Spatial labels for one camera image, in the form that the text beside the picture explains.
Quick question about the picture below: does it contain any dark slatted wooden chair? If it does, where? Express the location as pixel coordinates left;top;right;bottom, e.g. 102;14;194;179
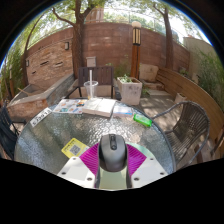
64;65;116;100

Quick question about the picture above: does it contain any curved wooden bench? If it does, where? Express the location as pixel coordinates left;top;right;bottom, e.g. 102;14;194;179
155;67;224;141

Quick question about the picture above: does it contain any green and pink mouse pad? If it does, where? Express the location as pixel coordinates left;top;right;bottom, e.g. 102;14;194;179
94;141;154;191

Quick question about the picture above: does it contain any wooden garden lamp post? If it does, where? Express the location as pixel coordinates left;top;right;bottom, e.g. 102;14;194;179
130;20;142;79

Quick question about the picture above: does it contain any slim tree trunk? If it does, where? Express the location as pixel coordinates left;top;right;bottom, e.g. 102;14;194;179
153;3;175;70

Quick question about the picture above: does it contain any pale concrete planter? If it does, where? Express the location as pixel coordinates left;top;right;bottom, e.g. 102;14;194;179
116;75;144;106

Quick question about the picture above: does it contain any dark grey computer mouse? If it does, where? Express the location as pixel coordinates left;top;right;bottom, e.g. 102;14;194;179
98;133;129;173

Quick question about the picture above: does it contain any brown wicker chair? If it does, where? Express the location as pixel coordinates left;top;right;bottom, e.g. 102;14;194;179
151;100;211;168

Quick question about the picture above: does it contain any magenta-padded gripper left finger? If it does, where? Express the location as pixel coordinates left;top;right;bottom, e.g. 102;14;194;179
57;142;101;189

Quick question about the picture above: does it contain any pale blue leaflet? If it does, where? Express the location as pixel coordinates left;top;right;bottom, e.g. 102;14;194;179
113;103;135;118

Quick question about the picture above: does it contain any clear plastic cup with straw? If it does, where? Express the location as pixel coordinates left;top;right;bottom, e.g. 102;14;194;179
83;69;100;100

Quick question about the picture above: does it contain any pale stone block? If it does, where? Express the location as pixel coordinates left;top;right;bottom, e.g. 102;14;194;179
139;63;160;83

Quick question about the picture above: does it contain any stone raised garden bed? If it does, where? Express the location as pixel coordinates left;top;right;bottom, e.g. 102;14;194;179
6;73;76;116

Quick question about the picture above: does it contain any white book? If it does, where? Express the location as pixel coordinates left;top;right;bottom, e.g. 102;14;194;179
81;97;117;119

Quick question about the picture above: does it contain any small green packet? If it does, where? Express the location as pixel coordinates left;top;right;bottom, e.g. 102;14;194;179
132;113;153;128

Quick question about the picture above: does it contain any colourful printed leaflet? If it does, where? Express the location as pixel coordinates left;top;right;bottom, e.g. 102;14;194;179
52;98;88;115

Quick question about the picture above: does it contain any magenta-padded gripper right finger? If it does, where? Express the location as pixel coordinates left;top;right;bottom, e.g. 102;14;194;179
126;143;169;189

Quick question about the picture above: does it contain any grey wall utility box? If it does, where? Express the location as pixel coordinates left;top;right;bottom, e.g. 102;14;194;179
86;55;97;68

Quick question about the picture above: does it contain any yellow printed card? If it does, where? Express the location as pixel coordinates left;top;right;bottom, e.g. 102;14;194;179
61;137;90;159

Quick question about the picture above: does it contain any large tree trunk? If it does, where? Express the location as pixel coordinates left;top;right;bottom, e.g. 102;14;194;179
51;0;98;79

